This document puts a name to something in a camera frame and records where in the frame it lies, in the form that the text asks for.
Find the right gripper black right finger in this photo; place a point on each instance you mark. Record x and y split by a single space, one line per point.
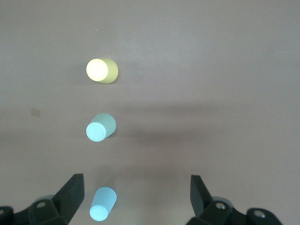
204 206

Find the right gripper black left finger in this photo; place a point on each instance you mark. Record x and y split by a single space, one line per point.
61 206

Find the pale green plastic cup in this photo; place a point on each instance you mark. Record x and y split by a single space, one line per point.
96 132

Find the yellow plastic cup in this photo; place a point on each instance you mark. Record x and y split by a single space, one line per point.
97 70

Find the light blue plastic cup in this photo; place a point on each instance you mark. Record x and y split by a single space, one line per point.
103 201

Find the small brown tape patch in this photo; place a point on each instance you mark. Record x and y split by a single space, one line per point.
35 112

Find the brown table cover sheet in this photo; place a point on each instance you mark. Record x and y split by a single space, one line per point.
211 93

